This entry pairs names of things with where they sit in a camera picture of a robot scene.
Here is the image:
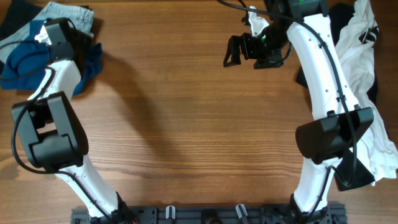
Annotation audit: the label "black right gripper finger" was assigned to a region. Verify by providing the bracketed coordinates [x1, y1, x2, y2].
[223, 35, 243, 68]
[254, 58, 284, 69]

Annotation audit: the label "dark blue shirt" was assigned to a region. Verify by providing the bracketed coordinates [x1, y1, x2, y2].
[1, 20, 103, 96]

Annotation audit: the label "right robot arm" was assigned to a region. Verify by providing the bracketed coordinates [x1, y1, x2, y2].
[223, 1, 374, 223]

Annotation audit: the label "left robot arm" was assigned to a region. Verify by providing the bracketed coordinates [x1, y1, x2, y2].
[11, 17, 137, 223]

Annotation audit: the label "light blue folded jeans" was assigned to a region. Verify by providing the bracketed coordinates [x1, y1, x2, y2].
[0, 1, 95, 63]

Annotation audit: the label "black folded garment under jeans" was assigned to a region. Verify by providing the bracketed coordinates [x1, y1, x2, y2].
[0, 0, 94, 41]

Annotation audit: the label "black garment at right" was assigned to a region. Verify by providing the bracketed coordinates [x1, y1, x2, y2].
[295, 2, 379, 192]

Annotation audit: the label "white shirt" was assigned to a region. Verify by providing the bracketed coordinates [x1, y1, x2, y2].
[336, 0, 397, 187]

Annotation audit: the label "black right camera cable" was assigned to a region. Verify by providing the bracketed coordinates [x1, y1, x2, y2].
[216, 0, 358, 218]

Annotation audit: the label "black camera cable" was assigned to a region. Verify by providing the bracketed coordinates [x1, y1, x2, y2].
[216, 0, 358, 218]
[0, 40, 116, 223]

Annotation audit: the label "black left camera cable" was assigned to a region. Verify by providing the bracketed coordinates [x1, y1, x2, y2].
[0, 40, 116, 223]

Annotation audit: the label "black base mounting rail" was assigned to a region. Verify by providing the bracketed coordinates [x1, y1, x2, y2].
[70, 203, 348, 224]

